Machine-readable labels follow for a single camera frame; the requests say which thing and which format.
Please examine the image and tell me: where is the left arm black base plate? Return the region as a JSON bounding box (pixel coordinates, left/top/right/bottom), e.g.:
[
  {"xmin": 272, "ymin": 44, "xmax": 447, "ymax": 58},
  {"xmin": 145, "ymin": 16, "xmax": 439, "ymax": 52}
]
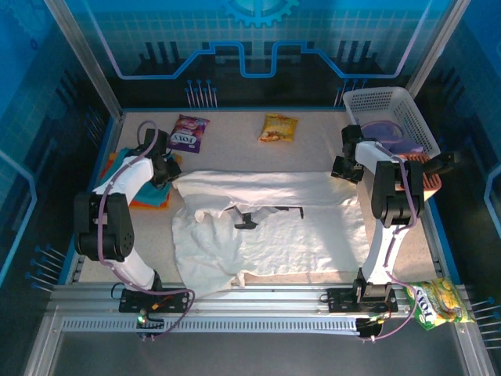
[{"xmin": 119, "ymin": 287, "xmax": 191, "ymax": 314}]

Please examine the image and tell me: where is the black utensil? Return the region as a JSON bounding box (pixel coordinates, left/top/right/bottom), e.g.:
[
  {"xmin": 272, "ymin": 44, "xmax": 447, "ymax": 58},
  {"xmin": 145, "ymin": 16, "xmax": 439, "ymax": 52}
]
[{"xmin": 424, "ymin": 150, "xmax": 463, "ymax": 177}]

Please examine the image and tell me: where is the green candy bag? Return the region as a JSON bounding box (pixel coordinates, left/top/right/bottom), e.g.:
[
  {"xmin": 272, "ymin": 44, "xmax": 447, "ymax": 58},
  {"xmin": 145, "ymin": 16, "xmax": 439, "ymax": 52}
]
[{"xmin": 405, "ymin": 277, "xmax": 477, "ymax": 333}]

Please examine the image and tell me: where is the yellow snack bag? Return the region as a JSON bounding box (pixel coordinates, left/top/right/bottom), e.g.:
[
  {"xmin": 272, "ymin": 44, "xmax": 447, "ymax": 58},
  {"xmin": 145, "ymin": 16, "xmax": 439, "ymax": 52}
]
[{"xmin": 258, "ymin": 113, "xmax": 299, "ymax": 144}]

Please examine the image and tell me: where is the aluminium front rail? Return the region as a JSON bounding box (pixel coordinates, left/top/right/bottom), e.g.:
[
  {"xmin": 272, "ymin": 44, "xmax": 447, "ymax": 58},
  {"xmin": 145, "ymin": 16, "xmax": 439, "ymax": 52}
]
[{"xmin": 49, "ymin": 282, "xmax": 473, "ymax": 314}]

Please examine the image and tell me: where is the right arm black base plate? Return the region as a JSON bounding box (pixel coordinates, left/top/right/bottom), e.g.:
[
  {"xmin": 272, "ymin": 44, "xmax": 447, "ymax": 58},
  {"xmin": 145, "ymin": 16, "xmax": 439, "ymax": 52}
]
[{"xmin": 326, "ymin": 287, "xmax": 398, "ymax": 314}]

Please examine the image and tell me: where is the cream and orange utensil holder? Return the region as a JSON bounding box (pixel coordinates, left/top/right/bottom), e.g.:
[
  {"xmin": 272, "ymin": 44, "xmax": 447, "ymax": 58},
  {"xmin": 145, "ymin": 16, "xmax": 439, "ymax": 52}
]
[{"xmin": 395, "ymin": 152, "xmax": 443, "ymax": 201}]

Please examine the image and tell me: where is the white plastic basket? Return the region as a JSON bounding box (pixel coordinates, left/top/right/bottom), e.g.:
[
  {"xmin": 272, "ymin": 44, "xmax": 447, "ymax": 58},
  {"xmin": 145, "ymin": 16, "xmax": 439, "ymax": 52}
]
[{"xmin": 342, "ymin": 86, "xmax": 440, "ymax": 157}]

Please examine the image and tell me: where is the black connector box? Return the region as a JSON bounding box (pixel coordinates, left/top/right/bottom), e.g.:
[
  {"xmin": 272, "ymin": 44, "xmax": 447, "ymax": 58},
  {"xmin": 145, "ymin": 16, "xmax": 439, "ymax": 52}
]
[
  {"xmin": 356, "ymin": 316, "xmax": 387, "ymax": 340},
  {"xmin": 135, "ymin": 313, "xmax": 165, "ymax": 334}
]

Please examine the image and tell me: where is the purple candy bag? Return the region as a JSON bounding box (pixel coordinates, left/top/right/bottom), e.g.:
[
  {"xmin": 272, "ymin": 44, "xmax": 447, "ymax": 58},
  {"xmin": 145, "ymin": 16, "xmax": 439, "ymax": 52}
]
[{"xmin": 166, "ymin": 114, "xmax": 211, "ymax": 154}]

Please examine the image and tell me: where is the aluminium frame post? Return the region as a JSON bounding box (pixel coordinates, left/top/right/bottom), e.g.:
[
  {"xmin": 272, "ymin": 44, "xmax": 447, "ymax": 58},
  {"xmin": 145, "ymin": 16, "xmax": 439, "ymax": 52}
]
[
  {"xmin": 402, "ymin": 0, "xmax": 470, "ymax": 101},
  {"xmin": 43, "ymin": 0, "xmax": 125, "ymax": 121}
]

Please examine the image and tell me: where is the slotted cable duct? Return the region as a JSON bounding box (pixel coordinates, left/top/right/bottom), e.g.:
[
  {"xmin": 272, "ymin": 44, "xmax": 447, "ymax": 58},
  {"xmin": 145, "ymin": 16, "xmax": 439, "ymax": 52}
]
[{"xmin": 61, "ymin": 316, "xmax": 360, "ymax": 334}]

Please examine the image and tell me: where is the purple t-shirt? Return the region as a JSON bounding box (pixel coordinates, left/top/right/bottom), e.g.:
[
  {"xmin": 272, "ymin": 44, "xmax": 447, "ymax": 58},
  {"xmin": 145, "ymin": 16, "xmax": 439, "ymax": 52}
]
[{"xmin": 359, "ymin": 120, "xmax": 426, "ymax": 154}]

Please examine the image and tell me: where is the white t-shirt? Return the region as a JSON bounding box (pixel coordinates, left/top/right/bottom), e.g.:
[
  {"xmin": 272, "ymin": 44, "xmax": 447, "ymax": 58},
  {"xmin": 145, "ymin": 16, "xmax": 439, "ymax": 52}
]
[{"xmin": 171, "ymin": 170, "xmax": 373, "ymax": 298}]

